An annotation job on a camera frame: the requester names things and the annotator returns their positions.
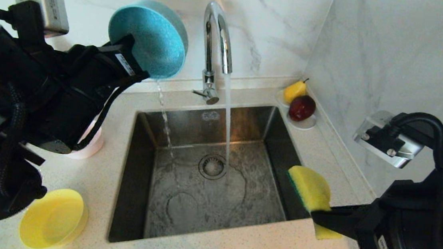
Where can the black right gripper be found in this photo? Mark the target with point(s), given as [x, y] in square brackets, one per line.
[385, 243]

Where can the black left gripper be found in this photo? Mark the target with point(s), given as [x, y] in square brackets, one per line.
[102, 70]

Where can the blue plastic bowl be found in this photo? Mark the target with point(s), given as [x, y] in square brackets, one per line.
[153, 38]

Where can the yellow green sponge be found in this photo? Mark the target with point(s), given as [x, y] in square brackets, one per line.
[310, 186]

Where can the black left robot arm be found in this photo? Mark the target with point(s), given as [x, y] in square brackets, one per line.
[7, 101]

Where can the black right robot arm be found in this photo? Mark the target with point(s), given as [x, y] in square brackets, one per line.
[428, 239]

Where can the round metal sink drain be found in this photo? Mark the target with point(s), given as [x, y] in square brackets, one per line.
[213, 167]

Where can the stainless steel sink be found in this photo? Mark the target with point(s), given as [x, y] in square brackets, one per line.
[198, 210]

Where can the chrome gooseneck faucet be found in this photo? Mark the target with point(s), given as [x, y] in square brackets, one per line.
[210, 59]

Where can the pink plastic bowl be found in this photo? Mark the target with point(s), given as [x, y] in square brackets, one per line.
[93, 147]

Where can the running tap water stream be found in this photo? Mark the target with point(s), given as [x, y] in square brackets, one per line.
[228, 117]

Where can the small white saucer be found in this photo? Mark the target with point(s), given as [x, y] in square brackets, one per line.
[306, 126]

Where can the dark red apple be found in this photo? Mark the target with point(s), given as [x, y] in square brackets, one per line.
[301, 108]

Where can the yellow pear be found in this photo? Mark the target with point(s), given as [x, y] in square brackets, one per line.
[293, 92]

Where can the yellow plastic bowl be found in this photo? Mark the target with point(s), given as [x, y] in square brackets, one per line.
[52, 220]

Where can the left wrist camera unit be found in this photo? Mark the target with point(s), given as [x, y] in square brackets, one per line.
[49, 9]

